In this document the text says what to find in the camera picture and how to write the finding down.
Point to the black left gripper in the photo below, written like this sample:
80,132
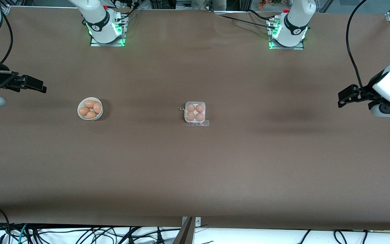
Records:
367,92

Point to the clear plastic four-egg box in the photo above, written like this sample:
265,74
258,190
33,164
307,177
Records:
195,112

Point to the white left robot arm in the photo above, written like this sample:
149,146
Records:
295,23

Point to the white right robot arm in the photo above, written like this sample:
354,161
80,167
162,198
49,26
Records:
98,23

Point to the white round bowl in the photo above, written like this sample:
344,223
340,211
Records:
80,117

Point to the orange items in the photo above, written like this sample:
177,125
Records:
262,4

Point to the clear adhesive tape piece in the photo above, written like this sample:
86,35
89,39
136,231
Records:
190,124
206,123

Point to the dark metal pole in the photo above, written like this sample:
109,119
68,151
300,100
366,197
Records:
186,235

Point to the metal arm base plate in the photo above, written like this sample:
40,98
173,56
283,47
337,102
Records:
107,44
286,48

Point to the silver metal bracket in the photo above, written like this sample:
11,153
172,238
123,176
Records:
198,222

